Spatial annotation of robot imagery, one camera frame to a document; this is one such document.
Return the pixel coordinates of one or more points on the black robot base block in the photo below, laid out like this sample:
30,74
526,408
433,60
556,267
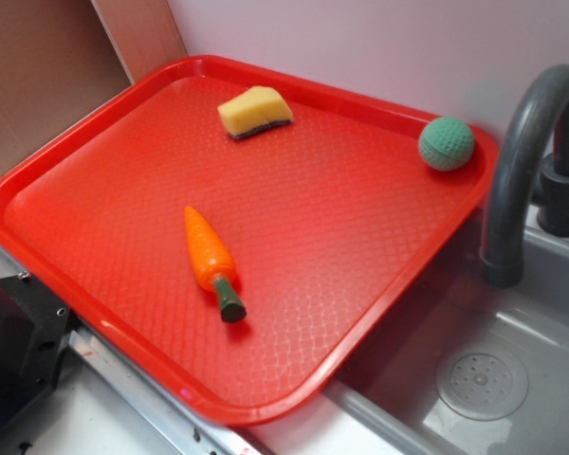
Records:
14,341

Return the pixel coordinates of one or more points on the orange toy carrot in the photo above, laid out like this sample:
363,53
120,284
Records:
213,265

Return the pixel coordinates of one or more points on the yellow sponge with grey pad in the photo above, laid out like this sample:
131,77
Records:
258,109

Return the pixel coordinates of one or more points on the green dimpled ball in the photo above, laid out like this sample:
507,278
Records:
446,144

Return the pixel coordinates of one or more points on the grey plastic sink basin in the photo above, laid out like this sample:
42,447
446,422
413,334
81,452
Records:
458,367

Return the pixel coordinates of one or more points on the grey toy faucet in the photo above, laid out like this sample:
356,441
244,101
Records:
532,168

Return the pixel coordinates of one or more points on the brown cardboard panel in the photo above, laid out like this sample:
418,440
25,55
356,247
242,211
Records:
60,60

